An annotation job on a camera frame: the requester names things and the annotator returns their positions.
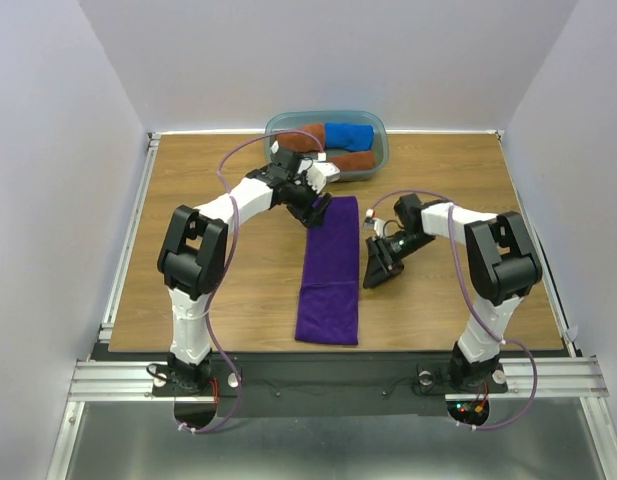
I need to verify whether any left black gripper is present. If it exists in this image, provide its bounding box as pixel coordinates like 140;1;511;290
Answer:
284;170;331;229

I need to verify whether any teal plastic bin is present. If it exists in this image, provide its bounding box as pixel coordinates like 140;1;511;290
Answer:
265;110;389;182

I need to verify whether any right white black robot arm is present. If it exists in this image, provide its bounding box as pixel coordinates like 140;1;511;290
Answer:
363;190;543;390

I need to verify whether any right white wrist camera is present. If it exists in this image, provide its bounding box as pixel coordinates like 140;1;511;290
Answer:
363;209;386;237

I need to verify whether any purple towel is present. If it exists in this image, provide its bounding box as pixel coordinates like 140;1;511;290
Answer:
295;196;360;346

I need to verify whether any brown rolled towel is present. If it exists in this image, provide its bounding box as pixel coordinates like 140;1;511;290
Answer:
327;150;376;173
274;123;326;153

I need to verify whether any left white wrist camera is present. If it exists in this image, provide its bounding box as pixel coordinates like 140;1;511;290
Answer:
305;160;340;193

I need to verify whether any lower brown rolled towel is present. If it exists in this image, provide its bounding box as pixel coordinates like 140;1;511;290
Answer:
327;150;376;173

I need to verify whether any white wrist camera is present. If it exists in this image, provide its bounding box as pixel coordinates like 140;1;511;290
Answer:
363;209;386;237
305;160;340;193

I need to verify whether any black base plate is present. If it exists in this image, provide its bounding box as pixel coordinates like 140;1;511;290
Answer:
72;352;507;425

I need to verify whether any blue rolled towel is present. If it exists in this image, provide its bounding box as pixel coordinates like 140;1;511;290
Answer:
325;122;374;152

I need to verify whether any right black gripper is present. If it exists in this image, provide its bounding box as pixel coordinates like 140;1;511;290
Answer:
362;228;435;288

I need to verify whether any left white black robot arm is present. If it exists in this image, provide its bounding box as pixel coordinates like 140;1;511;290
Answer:
151;148;340;394

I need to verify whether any upper brown rolled towel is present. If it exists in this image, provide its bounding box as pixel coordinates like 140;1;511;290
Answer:
274;123;326;153

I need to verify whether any aluminium frame rail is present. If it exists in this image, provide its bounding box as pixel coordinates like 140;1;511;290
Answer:
65;134;604;479

